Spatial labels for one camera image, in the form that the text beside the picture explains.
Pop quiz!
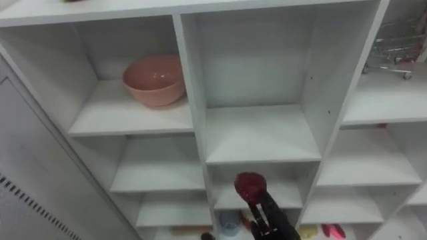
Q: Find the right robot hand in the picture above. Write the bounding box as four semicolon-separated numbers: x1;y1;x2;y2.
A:
248;191;302;240

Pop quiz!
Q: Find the dark red soft toy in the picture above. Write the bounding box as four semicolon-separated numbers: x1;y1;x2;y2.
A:
234;171;268;204

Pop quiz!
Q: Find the yellow toy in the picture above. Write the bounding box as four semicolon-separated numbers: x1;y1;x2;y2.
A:
296;224;320;240

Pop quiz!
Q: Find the blue cup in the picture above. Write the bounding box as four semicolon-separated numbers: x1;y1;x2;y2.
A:
218;210;241;237

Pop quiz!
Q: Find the red pink toy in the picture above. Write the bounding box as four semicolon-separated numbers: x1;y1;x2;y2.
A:
321;223;347;239

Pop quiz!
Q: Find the white shelf unit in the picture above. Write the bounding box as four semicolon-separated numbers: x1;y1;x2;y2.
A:
0;0;427;240

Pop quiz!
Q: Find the pink bowl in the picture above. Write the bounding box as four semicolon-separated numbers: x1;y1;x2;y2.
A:
122;55;187;107

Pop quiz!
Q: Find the small metal shopping cart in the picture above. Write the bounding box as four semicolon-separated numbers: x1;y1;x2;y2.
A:
362;13;427;81

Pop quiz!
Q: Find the white perforated panel appliance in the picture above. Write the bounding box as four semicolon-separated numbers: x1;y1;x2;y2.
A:
0;43;141;240

